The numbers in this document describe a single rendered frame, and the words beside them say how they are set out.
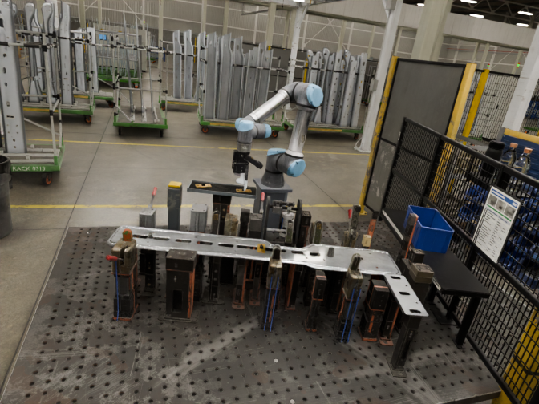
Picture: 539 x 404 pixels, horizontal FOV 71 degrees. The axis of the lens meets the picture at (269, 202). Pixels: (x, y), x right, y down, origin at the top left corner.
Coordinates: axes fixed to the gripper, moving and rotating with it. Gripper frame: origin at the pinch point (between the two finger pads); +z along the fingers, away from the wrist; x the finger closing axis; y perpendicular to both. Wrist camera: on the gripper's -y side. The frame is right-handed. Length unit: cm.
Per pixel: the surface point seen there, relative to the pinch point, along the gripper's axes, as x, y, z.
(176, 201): -2.4, 35.8, 11.8
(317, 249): 35, -35, 19
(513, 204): 68, -103, -23
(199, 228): 18.2, 23.3, 17.5
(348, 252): 38, -50, 19
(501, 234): 68, -103, -9
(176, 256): 48, 33, 16
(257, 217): 16.2, -6.0, 11.0
